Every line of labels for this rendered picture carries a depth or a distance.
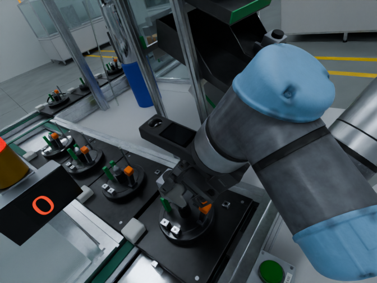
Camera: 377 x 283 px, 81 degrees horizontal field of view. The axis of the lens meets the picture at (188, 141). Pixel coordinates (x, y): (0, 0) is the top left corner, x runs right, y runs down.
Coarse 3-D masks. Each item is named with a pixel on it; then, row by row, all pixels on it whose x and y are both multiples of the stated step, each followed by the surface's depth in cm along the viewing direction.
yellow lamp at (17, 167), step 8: (0, 152) 31; (8, 152) 32; (0, 160) 31; (8, 160) 32; (16, 160) 33; (0, 168) 31; (8, 168) 32; (16, 168) 33; (24, 168) 34; (0, 176) 31; (8, 176) 32; (16, 176) 33; (0, 184) 32; (8, 184) 32
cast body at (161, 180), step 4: (168, 168) 49; (164, 172) 46; (168, 172) 46; (160, 176) 47; (164, 176) 46; (168, 176) 45; (160, 180) 46; (164, 180) 45; (160, 184) 46; (184, 192) 46; (188, 192) 47; (184, 196) 46; (188, 196) 47; (172, 200) 48; (176, 204) 48
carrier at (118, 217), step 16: (128, 160) 80; (144, 160) 77; (112, 176) 70; (144, 176) 68; (96, 192) 70; (112, 192) 64; (128, 192) 64; (144, 192) 65; (96, 208) 65; (112, 208) 63; (128, 208) 62; (144, 208) 62; (112, 224) 59
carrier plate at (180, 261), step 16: (224, 192) 58; (160, 208) 59; (224, 208) 54; (240, 208) 53; (144, 224) 57; (224, 224) 51; (240, 224) 51; (144, 240) 53; (160, 240) 52; (208, 240) 49; (224, 240) 48; (160, 256) 49; (176, 256) 48; (192, 256) 47; (208, 256) 46; (176, 272) 45; (192, 272) 45; (208, 272) 44
